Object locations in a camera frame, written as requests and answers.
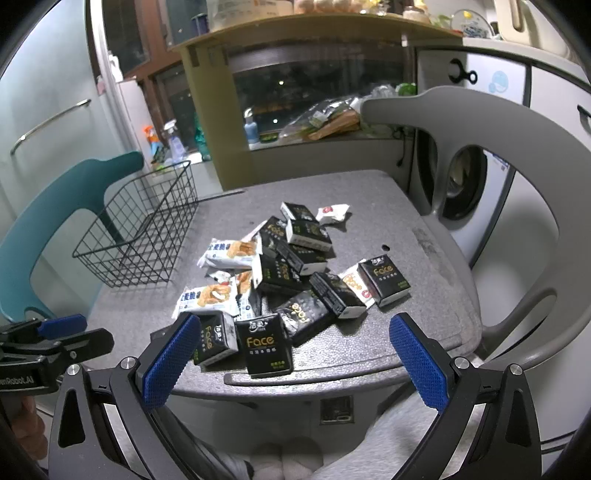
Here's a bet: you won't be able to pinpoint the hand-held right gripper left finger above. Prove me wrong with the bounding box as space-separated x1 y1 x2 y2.
48 313 241 480

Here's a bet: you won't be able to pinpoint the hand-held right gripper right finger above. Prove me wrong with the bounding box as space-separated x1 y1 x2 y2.
389 312 543 480

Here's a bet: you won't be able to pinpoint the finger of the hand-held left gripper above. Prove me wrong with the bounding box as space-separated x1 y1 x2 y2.
0 314 88 344
23 328 115 365

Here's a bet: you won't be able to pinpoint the white blue biscuit packet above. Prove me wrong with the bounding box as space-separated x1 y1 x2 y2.
233 270 260 320
172 282 238 319
198 237 259 271

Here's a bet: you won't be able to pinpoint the pile of black tissue packets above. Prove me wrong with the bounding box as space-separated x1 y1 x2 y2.
191 202 413 379

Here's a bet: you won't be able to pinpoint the black wire basket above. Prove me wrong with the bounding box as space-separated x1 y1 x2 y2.
72 160 200 289

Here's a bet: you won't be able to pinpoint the white pizza snack packet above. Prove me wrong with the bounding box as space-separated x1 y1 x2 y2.
339 263 377 308
315 203 351 227

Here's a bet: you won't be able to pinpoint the person's left hand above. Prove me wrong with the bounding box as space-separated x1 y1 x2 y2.
7 396 47 462

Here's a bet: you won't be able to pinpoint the teal plastic chair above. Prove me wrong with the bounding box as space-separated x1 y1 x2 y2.
0 151 145 324

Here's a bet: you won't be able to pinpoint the white washing machine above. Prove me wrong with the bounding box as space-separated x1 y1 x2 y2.
413 44 532 273

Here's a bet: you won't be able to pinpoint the orange spray bottle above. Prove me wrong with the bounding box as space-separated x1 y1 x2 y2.
143 124 162 162

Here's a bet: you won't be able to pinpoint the clear spray bottle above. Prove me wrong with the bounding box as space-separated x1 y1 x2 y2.
164 120 185 162

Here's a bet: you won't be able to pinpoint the white refrigerator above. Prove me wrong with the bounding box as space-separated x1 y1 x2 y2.
115 78 158 176

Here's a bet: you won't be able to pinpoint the green bag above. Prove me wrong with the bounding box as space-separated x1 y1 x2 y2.
194 122 212 161

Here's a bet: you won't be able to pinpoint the blue soap bottle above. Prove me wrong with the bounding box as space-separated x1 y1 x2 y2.
243 109 260 144

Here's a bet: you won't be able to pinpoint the grey plastic chair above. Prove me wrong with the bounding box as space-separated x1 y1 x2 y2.
360 85 591 370

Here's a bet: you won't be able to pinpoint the yellow wooden shelf unit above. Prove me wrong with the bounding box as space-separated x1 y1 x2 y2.
168 11 462 190

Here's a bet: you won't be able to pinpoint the clear plastic food bags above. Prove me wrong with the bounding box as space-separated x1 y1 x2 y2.
279 95 365 141

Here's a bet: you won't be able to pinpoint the blue round sticker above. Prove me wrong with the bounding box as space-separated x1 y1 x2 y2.
488 70 512 95

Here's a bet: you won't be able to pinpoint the black hook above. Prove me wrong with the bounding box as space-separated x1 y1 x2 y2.
447 59 478 85

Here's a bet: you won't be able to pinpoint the white cabinet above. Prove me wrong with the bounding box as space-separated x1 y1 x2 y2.
526 60 591 148

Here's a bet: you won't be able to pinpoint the decorated plate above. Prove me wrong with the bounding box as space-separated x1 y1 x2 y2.
450 9 492 40

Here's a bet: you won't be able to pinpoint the egg carton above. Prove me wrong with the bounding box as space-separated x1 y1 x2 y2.
293 0 365 14

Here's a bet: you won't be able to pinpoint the metal door handle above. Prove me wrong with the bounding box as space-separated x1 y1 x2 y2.
10 98 92 155

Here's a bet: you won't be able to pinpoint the black cable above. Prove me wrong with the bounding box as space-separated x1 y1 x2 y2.
394 129 409 167

